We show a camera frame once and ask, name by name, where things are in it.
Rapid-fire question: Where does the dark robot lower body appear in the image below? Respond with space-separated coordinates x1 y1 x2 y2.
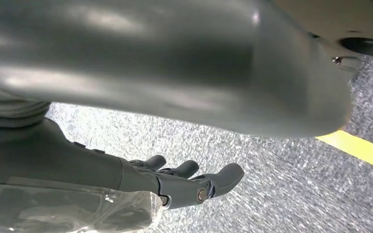
271 0 373 73

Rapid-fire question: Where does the yellow floor tape square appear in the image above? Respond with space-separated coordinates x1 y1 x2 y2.
315 129 373 175

